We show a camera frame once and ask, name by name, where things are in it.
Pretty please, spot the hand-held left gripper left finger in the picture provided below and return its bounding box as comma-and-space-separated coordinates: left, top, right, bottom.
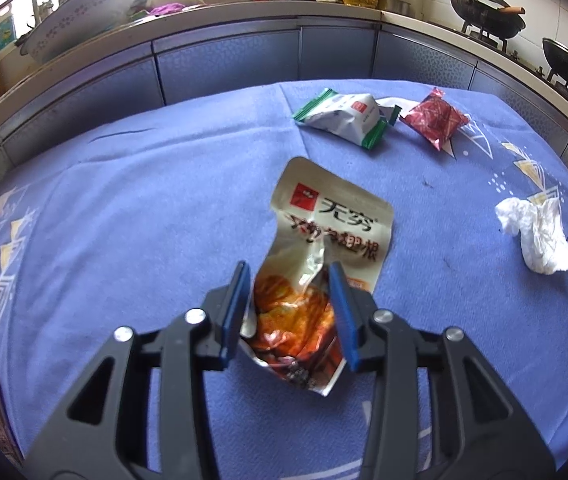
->
24, 260, 253, 480

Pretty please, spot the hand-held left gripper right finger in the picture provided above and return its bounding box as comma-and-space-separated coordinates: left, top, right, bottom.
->
327, 261, 557, 480

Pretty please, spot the white tissue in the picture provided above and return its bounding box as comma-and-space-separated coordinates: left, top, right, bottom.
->
495, 196, 568, 275

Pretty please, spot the silver orange snack pouch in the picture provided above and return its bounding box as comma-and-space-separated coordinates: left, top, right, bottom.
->
239, 156, 396, 397

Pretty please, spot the blue printed tablecloth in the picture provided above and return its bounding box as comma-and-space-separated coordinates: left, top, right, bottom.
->
0, 80, 568, 480

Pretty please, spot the gas stove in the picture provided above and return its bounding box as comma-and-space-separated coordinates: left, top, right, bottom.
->
456, 22, 568, 121

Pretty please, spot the white packet with green edges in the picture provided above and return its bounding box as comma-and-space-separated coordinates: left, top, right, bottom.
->
292, 88, 401, 152

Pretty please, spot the red foil packet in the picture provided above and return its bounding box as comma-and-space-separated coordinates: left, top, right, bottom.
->
400, 87, 470, 152

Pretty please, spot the kitchen counter with cabinets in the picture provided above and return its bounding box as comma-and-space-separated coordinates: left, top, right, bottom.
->
0, 0, 568, 201

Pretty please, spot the purple cloth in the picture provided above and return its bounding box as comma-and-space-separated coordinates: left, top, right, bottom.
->
150, 2, 186, 18

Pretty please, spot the steel pot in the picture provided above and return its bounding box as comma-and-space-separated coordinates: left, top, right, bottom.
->
379, 0, 412, 17

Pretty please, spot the white enamel basin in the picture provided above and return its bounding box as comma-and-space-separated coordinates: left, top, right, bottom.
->
19, 0, 136, 63

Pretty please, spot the teal box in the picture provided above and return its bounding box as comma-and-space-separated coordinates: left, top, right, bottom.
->
0, 12, 18, 54

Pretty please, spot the black wok with long handle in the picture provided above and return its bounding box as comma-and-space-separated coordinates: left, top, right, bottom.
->
444, 0, 527, 41

